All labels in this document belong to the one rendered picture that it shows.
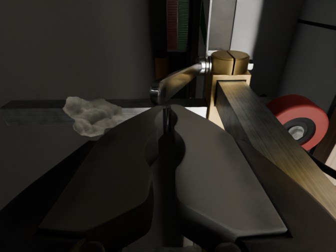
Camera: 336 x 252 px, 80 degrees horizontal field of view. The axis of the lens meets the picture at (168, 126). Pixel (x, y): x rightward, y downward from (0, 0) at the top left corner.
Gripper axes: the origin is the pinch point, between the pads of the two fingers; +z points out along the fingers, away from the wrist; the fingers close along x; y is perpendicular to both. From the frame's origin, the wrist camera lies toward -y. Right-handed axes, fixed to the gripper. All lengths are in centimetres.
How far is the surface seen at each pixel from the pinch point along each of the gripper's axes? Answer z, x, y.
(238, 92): 11.2, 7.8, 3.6
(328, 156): 12.1, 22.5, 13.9
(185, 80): 6.0, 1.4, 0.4
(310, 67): 30.6, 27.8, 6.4
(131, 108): 15.8, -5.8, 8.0
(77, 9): 102, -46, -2
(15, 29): 102, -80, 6
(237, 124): 5.1, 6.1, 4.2
